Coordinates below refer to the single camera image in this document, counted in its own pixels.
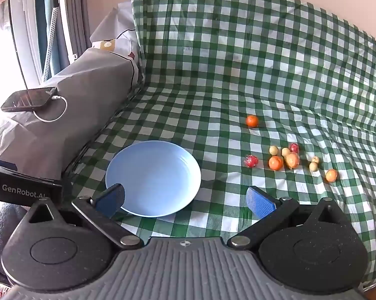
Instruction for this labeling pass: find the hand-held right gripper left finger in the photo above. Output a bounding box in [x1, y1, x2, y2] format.
[17, 183, 145, 251]

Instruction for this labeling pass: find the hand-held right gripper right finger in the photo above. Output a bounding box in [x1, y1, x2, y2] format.
[226, 186, 353, 251]

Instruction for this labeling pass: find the light blue plate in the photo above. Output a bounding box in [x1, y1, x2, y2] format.
[105, 140, 202, 217]

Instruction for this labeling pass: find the grey cloth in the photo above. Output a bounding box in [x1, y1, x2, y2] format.
[0, 201, 31, 286]

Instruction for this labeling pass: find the yellow-orange peach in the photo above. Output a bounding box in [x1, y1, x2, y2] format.
[284, 152, 300, 170]

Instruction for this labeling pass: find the black smartphone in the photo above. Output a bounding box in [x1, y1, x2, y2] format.
[0, 87, 59, 113]

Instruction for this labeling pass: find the grey cushion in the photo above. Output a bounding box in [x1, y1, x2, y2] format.
[0, 48, 142, 182]

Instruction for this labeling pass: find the green checkered cloth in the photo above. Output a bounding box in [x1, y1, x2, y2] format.
[63, 0, 376, 291]

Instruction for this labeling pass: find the white printed pillow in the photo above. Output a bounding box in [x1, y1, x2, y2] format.
[89, 1, 145, 85]

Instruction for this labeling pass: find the white charging cable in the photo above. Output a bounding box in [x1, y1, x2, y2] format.
[33, 95, 68, 123]

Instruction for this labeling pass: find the dotted grey strap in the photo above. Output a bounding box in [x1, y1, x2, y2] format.
[41, 6, 60, 82]

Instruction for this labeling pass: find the white window frame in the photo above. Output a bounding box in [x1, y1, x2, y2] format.
[7, 0, 92, 90]

